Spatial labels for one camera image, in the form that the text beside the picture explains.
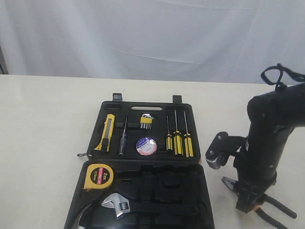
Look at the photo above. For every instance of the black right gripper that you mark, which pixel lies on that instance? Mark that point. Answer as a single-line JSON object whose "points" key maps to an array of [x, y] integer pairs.
{"points": [[256, 160]]}

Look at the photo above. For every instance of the orange handled combination pliers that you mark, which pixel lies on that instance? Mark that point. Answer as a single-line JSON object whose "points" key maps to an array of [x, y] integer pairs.
{"points": [[232, 185]]}

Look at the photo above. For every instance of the black plastic tool case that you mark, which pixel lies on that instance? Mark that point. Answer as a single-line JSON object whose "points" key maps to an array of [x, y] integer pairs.
{"points": [[162, 177]]}

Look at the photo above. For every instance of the black electrical tape roll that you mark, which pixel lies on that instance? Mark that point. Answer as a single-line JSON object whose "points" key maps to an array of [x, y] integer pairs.
{"points": [[146, 146]]}

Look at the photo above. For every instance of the yellow tape measure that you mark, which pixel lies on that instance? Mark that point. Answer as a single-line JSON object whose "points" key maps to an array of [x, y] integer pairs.
{"points": [[96, 174]]}

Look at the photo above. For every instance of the yellow utility knife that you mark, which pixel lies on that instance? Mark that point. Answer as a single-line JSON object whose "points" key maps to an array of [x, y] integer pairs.
{"points": [[104, 144]]}

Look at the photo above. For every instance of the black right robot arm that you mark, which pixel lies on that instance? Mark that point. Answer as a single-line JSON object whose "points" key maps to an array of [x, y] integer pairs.
{"points": [[273, 117]]}

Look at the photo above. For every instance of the right yellow black screwdriver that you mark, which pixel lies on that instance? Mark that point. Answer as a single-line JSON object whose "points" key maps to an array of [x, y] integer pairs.
{"points": [[187, 139]]}

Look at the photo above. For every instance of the yellow black screwdriver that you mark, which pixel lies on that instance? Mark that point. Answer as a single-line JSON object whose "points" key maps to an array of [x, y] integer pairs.
{"points": [[169, 144], [178, 147], [187, 139]]}

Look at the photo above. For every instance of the middle yellow black screwdriver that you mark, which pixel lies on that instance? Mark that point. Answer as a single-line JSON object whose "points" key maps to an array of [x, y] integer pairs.
{"points": [[178, 147]]}

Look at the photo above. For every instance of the left yellow black screwdriver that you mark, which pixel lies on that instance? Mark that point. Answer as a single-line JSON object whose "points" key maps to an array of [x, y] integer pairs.
{"points": [[169, 144]]}

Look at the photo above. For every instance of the silver adjustable wrench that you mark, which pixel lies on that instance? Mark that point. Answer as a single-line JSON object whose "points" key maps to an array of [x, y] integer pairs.
{"points": [[122, 206]]}

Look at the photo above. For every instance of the yellow hex key set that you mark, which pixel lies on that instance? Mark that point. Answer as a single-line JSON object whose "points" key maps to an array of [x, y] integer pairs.
{"points": [[146, 121]]}

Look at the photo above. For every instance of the steel claw hammer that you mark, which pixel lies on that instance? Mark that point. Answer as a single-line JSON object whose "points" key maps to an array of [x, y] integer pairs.
{"points": [[84, 219]]}

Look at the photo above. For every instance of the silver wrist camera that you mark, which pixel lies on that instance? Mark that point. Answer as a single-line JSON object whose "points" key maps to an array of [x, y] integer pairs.
{"points": [[217, 155]]}

